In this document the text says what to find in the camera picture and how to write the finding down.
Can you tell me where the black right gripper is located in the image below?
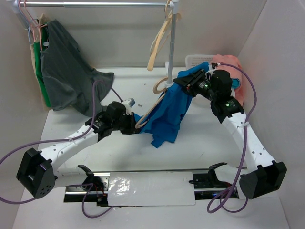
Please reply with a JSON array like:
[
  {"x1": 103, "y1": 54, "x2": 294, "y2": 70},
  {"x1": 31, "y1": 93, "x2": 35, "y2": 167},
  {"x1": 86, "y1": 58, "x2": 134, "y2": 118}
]
[{"x1": 174, "y1": 68, "x2": 218, "y2": 101}]

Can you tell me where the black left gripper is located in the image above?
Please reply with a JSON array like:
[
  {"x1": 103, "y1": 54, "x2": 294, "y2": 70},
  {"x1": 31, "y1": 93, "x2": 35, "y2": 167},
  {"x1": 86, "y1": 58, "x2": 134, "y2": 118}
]
[{"x1": 112, "y1": 112, "x2": 141, "y2": 135}]

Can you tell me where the beige plastic hanger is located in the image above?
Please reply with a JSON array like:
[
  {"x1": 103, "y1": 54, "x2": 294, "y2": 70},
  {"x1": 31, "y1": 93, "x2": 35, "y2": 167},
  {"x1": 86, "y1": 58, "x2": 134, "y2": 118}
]
[{"x1": 135, "y1": 77, "x2": 168, "y2": 129}]

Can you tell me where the blue t shirt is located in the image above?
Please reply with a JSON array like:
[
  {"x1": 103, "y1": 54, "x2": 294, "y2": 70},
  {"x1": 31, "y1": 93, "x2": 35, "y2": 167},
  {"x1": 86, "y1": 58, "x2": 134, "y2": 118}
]
[{"x1": 133, "y1": 61, "x2": 212, "y2": 149}]

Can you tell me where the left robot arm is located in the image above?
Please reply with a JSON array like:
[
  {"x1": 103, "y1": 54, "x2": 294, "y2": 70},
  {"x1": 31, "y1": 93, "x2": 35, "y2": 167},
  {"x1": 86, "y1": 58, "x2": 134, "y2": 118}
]
[{"x1": 17, "y1": 99, "x2": 140, "y2": 199}]

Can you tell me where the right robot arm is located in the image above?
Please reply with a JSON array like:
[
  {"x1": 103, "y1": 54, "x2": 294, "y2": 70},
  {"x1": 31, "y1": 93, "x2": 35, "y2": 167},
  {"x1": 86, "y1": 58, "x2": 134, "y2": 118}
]
[{"x1": 174, "y1": 70, "x2": 287, "y2": 199}]

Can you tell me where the pink shirt in basket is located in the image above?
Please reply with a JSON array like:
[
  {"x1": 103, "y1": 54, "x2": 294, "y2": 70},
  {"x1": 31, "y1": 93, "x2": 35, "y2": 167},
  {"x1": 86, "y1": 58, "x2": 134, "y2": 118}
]
[{"x1": 212, "y1": 54, "x2": 244, "y2": 106}]

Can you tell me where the cream plastic hanger on rack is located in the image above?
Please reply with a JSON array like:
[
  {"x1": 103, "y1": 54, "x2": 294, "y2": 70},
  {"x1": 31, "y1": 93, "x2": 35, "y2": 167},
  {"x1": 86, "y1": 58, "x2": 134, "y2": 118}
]
[{"x1": 147, "y1": 0, "x2": 180, "y2": 71}]

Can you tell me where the grey t shirt on hanger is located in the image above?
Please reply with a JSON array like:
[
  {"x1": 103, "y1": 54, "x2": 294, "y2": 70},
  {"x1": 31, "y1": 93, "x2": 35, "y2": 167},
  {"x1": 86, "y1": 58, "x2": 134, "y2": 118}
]
[{"x1": 41, "y1": 20, "x2": 114, "y2": 117}]

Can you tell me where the green shirt on hanger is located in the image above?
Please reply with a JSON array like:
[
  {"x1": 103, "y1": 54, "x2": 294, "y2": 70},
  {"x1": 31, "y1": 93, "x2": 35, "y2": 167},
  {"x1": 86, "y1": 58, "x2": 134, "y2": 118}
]
[{"x1": 35, "y1": 27, "x2": 51, "y2": 108}]

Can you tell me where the beige shirt on hanger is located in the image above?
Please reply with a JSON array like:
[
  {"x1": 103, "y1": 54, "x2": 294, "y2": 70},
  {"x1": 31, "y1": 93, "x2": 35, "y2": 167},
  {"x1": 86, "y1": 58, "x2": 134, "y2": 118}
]
[{"x1": 29, "y1": 13, "x2": 50, "y2": 83}]

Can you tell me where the metal clothes rack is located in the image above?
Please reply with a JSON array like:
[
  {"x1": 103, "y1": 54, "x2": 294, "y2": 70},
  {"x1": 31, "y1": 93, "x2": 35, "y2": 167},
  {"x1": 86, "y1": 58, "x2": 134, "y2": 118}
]
[{"x1": 12, "y1": 0, "x2": 176, "y2": 86}]

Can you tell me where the white plastic basket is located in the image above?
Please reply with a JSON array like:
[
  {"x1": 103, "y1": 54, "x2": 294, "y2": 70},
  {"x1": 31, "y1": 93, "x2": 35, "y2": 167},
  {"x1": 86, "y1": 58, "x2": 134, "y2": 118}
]
[{"x1": 185, "y1": 54, "x2": 214, "y2": 72}]

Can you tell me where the teal garment in basket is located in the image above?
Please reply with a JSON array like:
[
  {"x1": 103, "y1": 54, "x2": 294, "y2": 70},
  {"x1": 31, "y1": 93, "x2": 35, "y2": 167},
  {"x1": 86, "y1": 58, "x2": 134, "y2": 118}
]
[{"x1": 232, "y1": 78, "x2": 241, "y2": 90}]

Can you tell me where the white cover plate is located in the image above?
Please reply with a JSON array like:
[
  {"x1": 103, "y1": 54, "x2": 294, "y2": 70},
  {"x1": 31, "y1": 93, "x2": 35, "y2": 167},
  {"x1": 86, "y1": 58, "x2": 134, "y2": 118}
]
[{"x1": 107, "y1": 172, "x2": 196, "y2": 207}]

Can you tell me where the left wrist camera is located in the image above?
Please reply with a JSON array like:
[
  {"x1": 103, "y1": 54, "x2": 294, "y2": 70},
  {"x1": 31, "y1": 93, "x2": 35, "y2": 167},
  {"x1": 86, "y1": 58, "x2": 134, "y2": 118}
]
[{"x1": 122, "y1": 98, "x2": 135, "y2": 114}]

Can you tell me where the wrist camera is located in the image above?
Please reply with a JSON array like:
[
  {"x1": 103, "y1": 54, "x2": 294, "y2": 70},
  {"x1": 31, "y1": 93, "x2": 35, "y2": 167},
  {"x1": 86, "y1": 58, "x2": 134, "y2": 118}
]
[
  {"x1": 122, "y1": 98, "x2": 135, "y2": 114},
  {"x1": 209, "y1": 62, "x2": 218, "y2": 71}
]

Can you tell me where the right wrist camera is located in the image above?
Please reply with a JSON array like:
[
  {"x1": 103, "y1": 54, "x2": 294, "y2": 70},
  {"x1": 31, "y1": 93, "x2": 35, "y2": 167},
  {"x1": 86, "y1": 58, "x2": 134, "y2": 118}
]
[{"x1": 209, "y1": 62, "x2": 218, "y2": 71}]

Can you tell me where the pink wire hanger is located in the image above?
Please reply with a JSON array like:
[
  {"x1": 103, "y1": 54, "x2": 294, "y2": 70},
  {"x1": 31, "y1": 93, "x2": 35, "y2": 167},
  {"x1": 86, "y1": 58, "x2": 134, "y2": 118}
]
[{"x1": 17, "y1": 0, "x2": 47, "y2": 51}]

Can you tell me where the blue wire hanger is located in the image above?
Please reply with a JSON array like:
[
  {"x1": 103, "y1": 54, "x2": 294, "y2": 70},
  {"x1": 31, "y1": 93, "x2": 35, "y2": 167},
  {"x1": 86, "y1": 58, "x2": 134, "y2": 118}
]
[{"x1": 18, "y1": 7, "x2": 33, "y2": 45}]

